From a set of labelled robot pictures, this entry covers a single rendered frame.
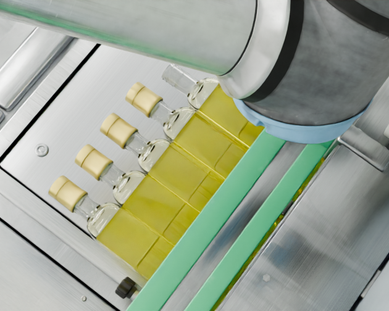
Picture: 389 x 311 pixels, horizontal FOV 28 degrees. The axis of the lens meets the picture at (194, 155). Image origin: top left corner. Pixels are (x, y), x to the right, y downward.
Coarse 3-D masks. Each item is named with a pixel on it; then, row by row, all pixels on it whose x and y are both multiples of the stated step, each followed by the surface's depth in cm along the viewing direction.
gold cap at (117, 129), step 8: (104, 120) 109; (112, 120) 109; (120, 120) 110; (104, 128) 110; (112, 128) 109; (120, 128) 109; (128, 128) 109; (136, 128) 110; (112, 136) 110; (120, 136) 109; (128, 136) 109; (120, 144) 109
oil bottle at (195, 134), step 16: (176, 112) 109; (192, 112) 109; (176, 128) 108; (192, 128) 108; (208, 128) 108; (176, 144) 109; (192, 144) 107; (208, 144) 108; (224, 144) 108; (240, 144) 108; (208, 160) 107; (224, 160) 107; (224, 176) 107
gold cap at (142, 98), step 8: (136, 88) 111; (144, 88) 111; (128, 96) 111; (136, 96) 110; (144, 96) 110; (152, 96) 110; (160, 96) 111; (136, 104) 111; (144, 104) 110; (152, 104) 110; (144, 112) 111
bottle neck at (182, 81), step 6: (168, 66) 112; (174, 66) 113; (168, 72) 112; (174, 72) 112; (180, 72) 112; (186, 72) 113; (162, 78) 113; (168, 78) 113; (174, 78) 112; (180, 78) 112; (186, 78) 112; (192, 78) 112; (174, 84) 113; (180, 84) 112; (186, 84) 112; (192, 84) 112; (180, 90) 113; (186, 90) 112; (186, 96) 113
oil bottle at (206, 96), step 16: (208, 80) 111; (192, 96) 110; (208, 96) 110; (224, 96) 110; (208, 112) 109; (224, 112) 109; (240, 112) 109; (224, 128) 109; (240, 128) 109; (256, 128) 109; (320, 160) 108
